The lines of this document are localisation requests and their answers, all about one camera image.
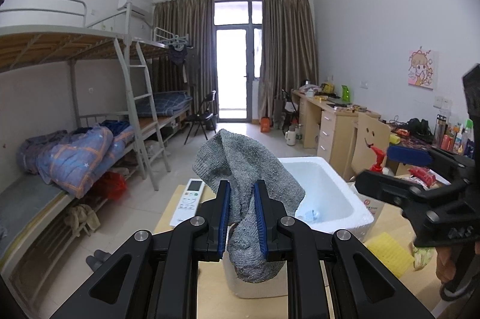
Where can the left brown curtain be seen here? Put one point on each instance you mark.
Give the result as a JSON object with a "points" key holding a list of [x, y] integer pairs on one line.
{"points": [[190, 65]]}

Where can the white lotion pump bottle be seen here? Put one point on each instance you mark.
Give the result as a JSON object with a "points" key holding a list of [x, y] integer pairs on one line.
{"points": [[379, 158]]}

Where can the white air conditioner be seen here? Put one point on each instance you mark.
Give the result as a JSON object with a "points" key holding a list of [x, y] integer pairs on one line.
{"points": [[141, 7]]}

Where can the anime girl poster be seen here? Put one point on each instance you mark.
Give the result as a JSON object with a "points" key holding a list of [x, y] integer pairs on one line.
{"points": [[423, 68]]}

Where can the grey sock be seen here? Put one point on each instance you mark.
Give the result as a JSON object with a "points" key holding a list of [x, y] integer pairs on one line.
{"points": [[242, 161]]}

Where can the orange bag on floor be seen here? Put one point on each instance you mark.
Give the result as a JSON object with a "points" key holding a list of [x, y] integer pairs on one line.
{"points": [[265, 125]]}

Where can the green tissue packet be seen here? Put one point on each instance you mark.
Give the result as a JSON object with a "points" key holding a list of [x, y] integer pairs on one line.
{"points": [[421, 256]]}

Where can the wooden smiley chair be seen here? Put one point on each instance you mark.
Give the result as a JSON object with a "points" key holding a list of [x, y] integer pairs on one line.
{"points": [[370, 132]]}

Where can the yellow foam fruit net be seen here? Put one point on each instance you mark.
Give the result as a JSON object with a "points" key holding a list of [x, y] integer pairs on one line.
{"points": [[396, 258]]}

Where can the steel thermos flask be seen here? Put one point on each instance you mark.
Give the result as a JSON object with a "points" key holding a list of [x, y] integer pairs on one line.
{"points": [[440, 128]]}

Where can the right brown curtain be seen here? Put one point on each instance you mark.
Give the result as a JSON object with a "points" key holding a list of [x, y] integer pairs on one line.
{"points": [[289, 50]]}

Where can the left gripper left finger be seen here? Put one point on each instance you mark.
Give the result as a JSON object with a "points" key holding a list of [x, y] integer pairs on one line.
{"points": [[155, 275]]}

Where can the brown curtain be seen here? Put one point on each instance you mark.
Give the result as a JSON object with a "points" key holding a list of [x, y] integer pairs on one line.
{"points": [[289, 50], [190, 65]]}

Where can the metal bunk bed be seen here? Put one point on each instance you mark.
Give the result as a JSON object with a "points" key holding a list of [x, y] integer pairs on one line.
{"points": [[24, 46]]}

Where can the red snack bag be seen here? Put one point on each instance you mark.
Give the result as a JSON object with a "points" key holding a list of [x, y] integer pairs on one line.
{"points": [[424, 175]]}

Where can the green spray bottle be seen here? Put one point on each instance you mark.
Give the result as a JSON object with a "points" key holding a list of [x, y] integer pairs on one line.
{"points": [[346, 95]]}

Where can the wooden desk with drawers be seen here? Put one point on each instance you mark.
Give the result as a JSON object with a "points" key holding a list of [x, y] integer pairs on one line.
{"points": [[331, 133]]}

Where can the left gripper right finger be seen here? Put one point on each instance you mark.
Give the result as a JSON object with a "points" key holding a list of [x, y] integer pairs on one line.
{"points": [[329, 275]]}

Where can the red bottle on desk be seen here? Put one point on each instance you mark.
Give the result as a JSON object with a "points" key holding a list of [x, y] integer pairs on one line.
{"points": [[447, 142]]}

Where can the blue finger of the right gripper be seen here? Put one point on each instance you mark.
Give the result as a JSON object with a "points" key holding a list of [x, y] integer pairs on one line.
{"points": [[402, 193], [423, 157]]}

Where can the black headphones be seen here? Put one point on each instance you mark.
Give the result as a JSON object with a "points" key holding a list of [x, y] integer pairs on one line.
{"points": [[420, 129]]}

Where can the person's right hand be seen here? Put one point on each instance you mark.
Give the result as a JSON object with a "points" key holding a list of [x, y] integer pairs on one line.
{"points": [[446, 265]]}

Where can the blue plaid quilt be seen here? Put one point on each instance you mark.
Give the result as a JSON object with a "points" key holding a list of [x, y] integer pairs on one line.
{"points": [[75, 160]]}

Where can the black folding chair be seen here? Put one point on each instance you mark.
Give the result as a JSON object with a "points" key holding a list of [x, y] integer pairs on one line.
{"points": [[202, 116]]}

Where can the white remote control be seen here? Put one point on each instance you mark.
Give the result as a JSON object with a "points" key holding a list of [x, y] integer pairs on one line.
{"points": [[188, 202]]}

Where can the glass balcony door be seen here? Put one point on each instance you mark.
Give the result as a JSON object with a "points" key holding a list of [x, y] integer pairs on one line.
{"points": [[238, 26]]}

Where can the white styrofoam box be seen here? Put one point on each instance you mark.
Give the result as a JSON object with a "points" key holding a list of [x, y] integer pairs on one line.
{"points": [[329, 204]]}

